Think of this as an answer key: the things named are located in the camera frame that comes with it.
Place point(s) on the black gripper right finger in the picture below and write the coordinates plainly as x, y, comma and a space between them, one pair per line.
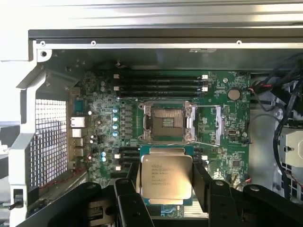
220, 203

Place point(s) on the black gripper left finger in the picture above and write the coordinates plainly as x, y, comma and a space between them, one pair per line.
132, 208

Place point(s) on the black expansion slot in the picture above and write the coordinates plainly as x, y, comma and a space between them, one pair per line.
129, 153

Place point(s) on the black RAM slot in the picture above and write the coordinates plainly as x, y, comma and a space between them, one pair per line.
158, 76
158, 82
158, 88
158, 94

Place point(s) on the open metal socket cover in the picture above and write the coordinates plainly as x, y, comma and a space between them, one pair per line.
218, 125

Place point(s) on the grey metal disk bay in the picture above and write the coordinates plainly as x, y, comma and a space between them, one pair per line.
292, 160

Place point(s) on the green motherboard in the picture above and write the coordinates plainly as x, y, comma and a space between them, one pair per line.
220, 113

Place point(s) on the metal rear port block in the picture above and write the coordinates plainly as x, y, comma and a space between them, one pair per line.
77, 134

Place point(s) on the silver coin cell battery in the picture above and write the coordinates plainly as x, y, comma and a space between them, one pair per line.
234, 94

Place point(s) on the grey metal PC case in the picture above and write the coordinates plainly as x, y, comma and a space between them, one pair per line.
59, 78

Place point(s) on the CPU socket with metal frame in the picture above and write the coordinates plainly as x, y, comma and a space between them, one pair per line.
166, 121

